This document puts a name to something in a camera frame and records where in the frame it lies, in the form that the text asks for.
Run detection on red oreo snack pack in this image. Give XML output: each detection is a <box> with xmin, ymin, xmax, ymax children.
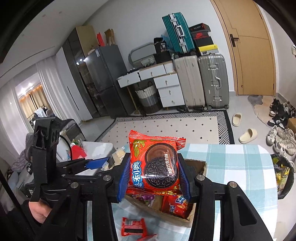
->
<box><xmin>126</xmin><ymin>130</ymin><xmax>186</xmax><ymax>196</ymax></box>

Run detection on person's left hand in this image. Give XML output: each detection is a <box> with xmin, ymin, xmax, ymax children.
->
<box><xmin>29</xmin><ymin>199</ymin><xmax>52</xmax><ymax>223</ymax></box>

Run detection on white side table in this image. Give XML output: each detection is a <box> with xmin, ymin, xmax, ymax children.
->
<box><xmin>57</xmin><ymin>138</ymin><xmax>115</xmax><ymax>162</ymax></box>

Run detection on brown cardboard box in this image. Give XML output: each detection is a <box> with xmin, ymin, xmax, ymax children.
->
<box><xmin>124</xmin><ymin>158</ymin><xmax>208</xmax><ymax>229</ymax></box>

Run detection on red snack packet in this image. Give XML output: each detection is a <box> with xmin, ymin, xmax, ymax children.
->
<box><xmin>121</xmin><ymin>217</ymin><xmax>147</xmax><ymax>237</ymax></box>

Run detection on teal plaid tablecloth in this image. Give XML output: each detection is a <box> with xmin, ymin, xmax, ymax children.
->
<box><xmin>112</xmin><ymin>144</ymin><xmax>278</xmax><ymax>240</ymax></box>

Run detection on beige dotted rug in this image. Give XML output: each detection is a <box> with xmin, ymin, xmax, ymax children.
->
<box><xmin>97</xmin><ymin>110</ymin><xmax>235</xmax><ymax>149</ymax></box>

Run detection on beige slipper near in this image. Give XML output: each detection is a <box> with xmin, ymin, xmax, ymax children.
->
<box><xmin>239</xmin><ymin>128</ymin><xmax>258</xmax><ymax>144</ymax></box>

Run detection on beige slipper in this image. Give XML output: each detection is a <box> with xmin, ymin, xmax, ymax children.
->
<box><xmin>239</xmin><ymin>128</ymin><xmax>258</xmax><ymax>144</ymax></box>
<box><xmin>232</xmin><ymin>113</ymin><xmax>242</xmax><ymax>127</ymax></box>

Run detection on beige slipper far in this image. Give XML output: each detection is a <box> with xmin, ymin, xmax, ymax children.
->
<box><xmin>232</xmin><ymin>113</ymin><xmax>242</xmax><ymax>127</ymax></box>

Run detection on woven laundry basket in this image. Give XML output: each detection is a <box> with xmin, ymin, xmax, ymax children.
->
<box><xmin>135</xmin><ymin>81</ymin><xmax>162</xmax><ymax>114</ymax></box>

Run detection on black trash bin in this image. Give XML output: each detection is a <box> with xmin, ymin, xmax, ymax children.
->
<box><xmin>270</xmin><ymin>154</ymin><xmax>294</xmax><ymax>199</ymax></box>

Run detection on dark grey refrigerator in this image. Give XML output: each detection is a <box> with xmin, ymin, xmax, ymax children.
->
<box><xmin>85</xmin><ymin>45</ymin><xmax>135</xmax><ymax>118</ymax></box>

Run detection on grey beige door mat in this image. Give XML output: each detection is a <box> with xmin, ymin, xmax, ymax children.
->
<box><xmin>247</xmin><ymin>95</ymin><xmax>274</xmax><ymax>125</ymax></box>

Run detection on white drawer desk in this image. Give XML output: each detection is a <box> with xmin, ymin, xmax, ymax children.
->
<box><xmin>117</xmin><ymin>61</ymin><xmax>185</xmax><ymax>108</ymax></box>

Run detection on small brown shoe box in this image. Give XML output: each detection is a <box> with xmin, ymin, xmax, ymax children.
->
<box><xmin>287</xmin><ymin>118</ymin><xmax>296</xmax><ymax>134</ymax></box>

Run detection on silver grey suitcase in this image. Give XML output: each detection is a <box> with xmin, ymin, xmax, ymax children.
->
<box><xmin>198</xmin><ymin>54</ymin><xmax>229</xmax><ymax>110</ymax></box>

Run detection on beige suitcase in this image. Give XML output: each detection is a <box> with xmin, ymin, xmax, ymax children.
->
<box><xmin>174</xmin><ymin>55</ymin><xmax>206</xmax><ymax>108</ymax></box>

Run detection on wooden door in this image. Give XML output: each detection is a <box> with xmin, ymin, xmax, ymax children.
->
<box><xmin>211</xmin><ymin>1</ymin><xmax>276</xmax><ymax>96</ymax></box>

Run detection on stacked shoe boxes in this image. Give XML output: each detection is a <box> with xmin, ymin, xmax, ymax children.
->
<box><xmin>189</xmin><ymin>23</ymin><xmax>219</xmax><ymax>56</ymax></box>

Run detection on teal suitcase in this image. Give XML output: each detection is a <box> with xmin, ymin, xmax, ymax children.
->
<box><xmin>162</xmin><ymin>12</ymin><xmax>196</xmax><ymax>55</ymax></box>

